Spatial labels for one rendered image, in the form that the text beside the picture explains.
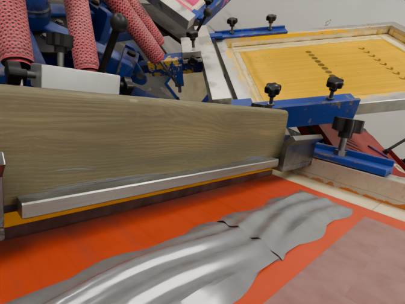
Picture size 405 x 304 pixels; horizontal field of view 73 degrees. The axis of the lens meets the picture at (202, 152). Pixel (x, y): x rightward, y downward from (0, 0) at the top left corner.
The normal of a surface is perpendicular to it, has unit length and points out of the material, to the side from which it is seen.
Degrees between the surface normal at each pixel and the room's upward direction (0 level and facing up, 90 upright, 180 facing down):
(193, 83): 78
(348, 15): 90
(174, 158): 56
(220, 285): 5
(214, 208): 32
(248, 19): 90
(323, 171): 90
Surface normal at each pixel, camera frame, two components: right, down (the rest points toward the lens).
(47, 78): 0.70, 0.25
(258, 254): 0.47, -0.66
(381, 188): -0.70, 0.07
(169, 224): 0.14, -0.97
